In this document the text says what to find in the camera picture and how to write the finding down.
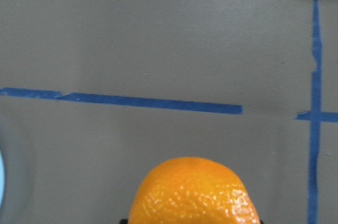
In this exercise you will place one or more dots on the orange fruit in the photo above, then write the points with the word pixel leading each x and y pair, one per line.
pixel 192 190

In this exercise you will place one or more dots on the light blue plate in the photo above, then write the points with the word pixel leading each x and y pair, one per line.
pixel 2 179

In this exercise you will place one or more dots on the long blue tape strip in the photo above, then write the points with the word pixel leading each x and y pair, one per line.
pixel 315 125

